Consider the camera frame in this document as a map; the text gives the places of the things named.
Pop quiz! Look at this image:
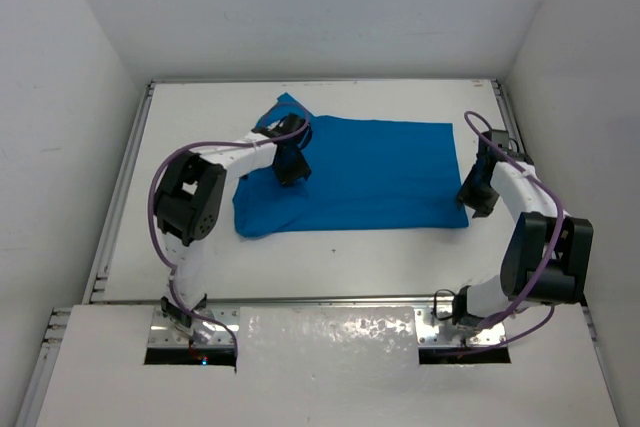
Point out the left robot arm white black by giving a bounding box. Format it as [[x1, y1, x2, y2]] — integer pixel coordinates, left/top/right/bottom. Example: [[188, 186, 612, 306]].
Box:
[[147, 113, 312, 332]]

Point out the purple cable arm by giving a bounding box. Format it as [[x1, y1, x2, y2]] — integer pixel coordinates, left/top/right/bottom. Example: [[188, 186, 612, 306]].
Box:
[[149, 102, 312, 361], [463, 110, 565, 356]]

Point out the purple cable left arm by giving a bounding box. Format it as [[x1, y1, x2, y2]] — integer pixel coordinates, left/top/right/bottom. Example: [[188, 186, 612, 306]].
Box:
[[149, 102, 312, 361]]

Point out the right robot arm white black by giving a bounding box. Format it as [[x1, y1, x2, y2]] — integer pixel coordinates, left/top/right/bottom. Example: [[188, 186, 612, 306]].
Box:
[[450, 130, 594, 331]]

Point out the silver metal base rail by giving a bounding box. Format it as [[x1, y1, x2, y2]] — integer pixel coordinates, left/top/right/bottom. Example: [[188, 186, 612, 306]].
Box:
[[147, 294, 507, 350]]

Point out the blue t shirt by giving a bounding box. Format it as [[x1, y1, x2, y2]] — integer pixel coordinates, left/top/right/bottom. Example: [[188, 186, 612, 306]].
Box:
[[232, 115, 469, 238]]

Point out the white front cover panel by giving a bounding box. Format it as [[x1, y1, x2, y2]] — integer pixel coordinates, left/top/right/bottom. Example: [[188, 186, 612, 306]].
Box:
[[38, 305, 617, 426]]

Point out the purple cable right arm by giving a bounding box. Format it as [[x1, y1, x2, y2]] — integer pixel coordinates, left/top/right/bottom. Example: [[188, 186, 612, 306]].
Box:
[[463, 110, 565, 356]]

